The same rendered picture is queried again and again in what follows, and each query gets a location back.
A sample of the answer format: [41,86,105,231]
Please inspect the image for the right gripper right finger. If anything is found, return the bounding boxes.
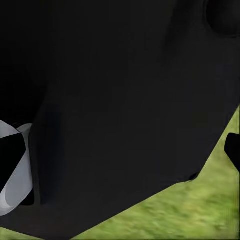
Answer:
[224,133,240,172]

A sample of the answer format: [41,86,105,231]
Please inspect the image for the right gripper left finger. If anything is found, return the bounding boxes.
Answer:
[0,133,26,193]

